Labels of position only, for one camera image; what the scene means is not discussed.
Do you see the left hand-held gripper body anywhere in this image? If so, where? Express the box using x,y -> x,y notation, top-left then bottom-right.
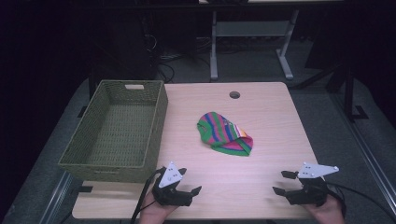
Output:
151,161 -> 194,207

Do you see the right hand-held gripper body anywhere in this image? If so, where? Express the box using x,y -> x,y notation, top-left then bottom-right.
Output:
285,161 -> 340,207

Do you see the striped knit sweater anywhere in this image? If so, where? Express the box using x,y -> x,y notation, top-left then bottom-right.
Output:
196,111 -> 254,158

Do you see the person's right hand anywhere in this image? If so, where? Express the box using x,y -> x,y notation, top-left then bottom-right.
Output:
303,194 -> 347,224

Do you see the person's left hand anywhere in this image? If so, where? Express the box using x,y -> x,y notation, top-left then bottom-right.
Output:
138,188 -> 179,224

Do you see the green woven basket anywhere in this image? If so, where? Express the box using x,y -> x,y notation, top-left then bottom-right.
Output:
58,79 -> 169,184

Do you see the black floor stand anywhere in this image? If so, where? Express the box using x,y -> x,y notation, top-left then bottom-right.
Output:
292,60 -> 370,123

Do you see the dark computer tower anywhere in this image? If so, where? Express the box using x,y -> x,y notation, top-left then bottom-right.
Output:
99,12 -> 159,81

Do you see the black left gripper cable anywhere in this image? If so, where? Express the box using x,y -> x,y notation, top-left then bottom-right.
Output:
130,167 -> 167,224

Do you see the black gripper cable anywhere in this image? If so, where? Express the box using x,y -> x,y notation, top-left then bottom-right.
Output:
325,181 -> 396,222
130,167 -> 167,224

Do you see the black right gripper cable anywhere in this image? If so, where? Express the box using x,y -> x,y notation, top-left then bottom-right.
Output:
325,181 -> 396,222

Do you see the aluminium floor rail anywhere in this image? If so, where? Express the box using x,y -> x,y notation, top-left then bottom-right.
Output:
329,91 -> 396,216
38,170 -> 75,224

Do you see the tangle of floor cables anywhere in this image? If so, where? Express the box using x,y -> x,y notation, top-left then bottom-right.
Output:
154,34 -> 213,84

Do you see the grey metal table frame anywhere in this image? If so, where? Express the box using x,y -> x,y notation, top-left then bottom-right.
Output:
209,8 -> 301,82

